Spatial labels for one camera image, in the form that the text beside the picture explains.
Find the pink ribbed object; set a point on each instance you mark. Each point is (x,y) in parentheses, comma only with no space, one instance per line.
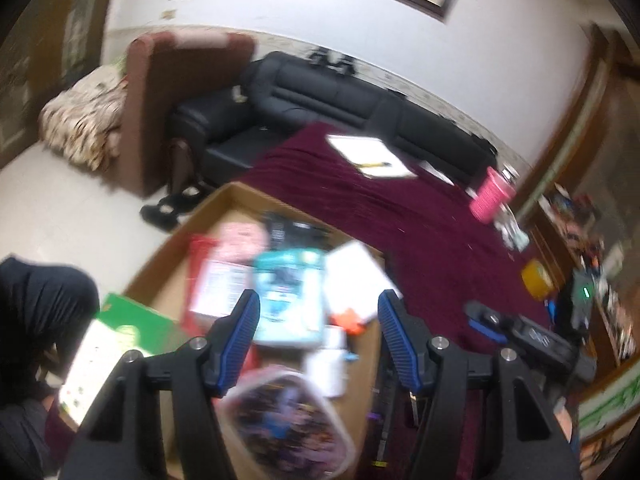
(487,197)

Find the red and white package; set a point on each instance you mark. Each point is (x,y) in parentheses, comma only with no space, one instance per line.
(220,285)

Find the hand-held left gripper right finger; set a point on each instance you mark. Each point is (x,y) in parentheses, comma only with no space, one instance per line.
(400,345)

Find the white bottle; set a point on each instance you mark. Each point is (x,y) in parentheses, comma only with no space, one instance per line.
(327,372)

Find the clear cartoon print pouch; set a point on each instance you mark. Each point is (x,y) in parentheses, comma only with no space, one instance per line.
(285,420)

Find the black leather sofa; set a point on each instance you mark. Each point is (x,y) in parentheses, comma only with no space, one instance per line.
(350,100)

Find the black slipper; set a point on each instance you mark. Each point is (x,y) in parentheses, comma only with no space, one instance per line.
(162,211)
(192,191)

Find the person's leg in dark clothing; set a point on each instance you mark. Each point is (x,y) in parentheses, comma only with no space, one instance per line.
(35,310)

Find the white notepad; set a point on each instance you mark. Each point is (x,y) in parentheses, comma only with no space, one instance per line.
(360,149)

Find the black bracket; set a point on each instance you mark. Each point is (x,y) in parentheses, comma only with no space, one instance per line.
(345,63)
(320,57)

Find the white paper sheet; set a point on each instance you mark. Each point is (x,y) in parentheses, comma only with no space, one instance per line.
(435,171)

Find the green book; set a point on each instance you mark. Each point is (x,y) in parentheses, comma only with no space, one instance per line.
(135,320)

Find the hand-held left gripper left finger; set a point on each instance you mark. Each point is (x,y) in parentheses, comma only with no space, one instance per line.
(240,340)

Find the white tube with orange cap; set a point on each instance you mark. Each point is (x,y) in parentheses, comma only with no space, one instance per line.
(345,322)

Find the wooden cabinet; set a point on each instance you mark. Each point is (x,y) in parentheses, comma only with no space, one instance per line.
(605,125)

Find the person's right forearm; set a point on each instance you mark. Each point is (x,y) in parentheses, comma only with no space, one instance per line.
(567,425)

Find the floral blanket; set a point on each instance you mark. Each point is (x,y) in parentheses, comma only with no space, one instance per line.
(85,115)

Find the yellow and black pen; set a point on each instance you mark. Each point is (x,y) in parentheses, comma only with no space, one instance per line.
(375,164)

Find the teal tissue pack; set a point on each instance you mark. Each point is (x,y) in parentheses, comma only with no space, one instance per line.
(287,300)

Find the white printed sheet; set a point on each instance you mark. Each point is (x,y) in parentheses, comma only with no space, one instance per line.
(95,365)

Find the black pen with purple band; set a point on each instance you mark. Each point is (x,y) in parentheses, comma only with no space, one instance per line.
(380,430)

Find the large cardboard box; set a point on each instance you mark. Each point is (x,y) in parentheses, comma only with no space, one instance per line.
(360,360)

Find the maroon tablecloth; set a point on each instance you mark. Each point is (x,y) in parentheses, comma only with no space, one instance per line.
(425,240)

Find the black rectangular object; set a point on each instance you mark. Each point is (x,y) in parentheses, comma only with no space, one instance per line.
(290,232)

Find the wooden door with glass pane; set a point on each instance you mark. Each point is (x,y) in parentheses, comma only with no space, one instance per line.
(80,30)

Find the green and white board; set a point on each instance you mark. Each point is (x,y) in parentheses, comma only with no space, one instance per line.
(610,405)

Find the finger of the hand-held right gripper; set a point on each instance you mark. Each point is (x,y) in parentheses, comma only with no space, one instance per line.
(485,320)

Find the yellow tape roll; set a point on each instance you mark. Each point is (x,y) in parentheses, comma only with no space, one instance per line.
(537,277)

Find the pink plush toy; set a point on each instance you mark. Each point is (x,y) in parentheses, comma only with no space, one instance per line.
(242,237)

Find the brown armchair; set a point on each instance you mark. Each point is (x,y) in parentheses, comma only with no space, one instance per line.
(150,110)

